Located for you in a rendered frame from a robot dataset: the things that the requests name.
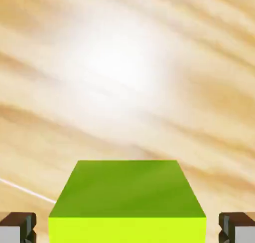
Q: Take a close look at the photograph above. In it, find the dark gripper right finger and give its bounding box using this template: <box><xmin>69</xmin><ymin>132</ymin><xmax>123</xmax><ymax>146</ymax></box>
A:
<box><xmin>218</xmin><ymin>212</ymin><xmax>255</xmax><ymax>243</ymax></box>

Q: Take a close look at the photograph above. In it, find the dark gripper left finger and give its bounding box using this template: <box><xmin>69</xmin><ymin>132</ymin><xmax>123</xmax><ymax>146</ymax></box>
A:
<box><xmin>0</xmin><ymin>212</ymin><xmax>37</xmax><ymax>243</ymax></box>

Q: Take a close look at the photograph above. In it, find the small green cube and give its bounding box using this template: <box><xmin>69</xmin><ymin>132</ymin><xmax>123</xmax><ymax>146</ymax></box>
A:
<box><xmin>48</xmin><ymin>160</ymin><xmax>207</xmax><ymax>243</ymax></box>

